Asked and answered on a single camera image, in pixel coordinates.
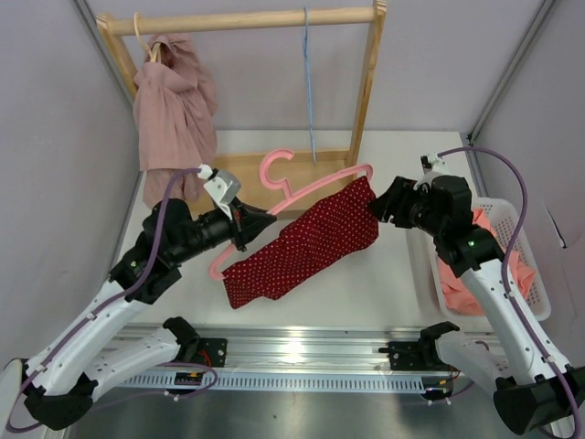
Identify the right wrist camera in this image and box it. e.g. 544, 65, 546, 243
414, 153, 451, 190

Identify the salmon pink cloth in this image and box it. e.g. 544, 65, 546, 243
436, 208, 537, 316

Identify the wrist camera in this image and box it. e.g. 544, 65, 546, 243
197, 165, 241, 220
414, 153, 451, 190

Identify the pink pleated skirt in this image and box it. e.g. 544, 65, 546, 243
133, 33, 218, 209

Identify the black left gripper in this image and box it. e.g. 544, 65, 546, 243
170, 197, 276, 265

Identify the aluminium mounting rail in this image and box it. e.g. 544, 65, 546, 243
195, 324, 421, 375

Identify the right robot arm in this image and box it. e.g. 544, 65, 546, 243
368, 175, 584, 435

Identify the white plastic basket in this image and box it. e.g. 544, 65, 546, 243
409, 198, 551, 326

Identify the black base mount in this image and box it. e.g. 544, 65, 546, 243
378, 321, 460, 372
193, 337, 228, 368

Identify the wooden clothes rack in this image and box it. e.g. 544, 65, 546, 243
96, 1, 387, 219

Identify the cream plastic hanger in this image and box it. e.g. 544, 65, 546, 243
132, 11, 165, 65

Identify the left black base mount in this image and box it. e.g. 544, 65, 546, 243
193, 337, 228, 368

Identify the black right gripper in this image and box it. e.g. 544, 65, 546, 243
367, 177, 446, 238

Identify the pink plastic hanger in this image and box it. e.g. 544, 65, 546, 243
207, 148, 375, 282

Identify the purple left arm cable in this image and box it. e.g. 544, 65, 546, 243
5, 167, 205, 434

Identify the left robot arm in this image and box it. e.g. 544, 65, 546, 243
21, 198, 276, 431

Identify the white slotted cable duct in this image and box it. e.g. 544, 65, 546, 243
121, 370, 433, 394

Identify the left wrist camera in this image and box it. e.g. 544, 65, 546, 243
197, 165, 241, 220

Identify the blue wire hanger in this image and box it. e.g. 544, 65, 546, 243
302, 7, 317, 166

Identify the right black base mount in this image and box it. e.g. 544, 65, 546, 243
378, 321, 460, 372

